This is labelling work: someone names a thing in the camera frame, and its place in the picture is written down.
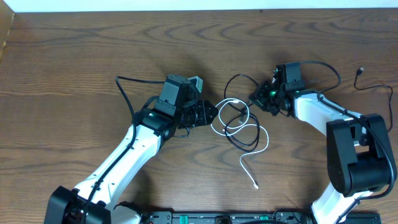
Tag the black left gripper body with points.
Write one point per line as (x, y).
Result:
(201, 112)

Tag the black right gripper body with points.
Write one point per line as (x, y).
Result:
(267, 98)

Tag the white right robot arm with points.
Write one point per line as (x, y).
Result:
(360, 160)

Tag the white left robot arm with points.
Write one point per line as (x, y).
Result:
(95, 200)

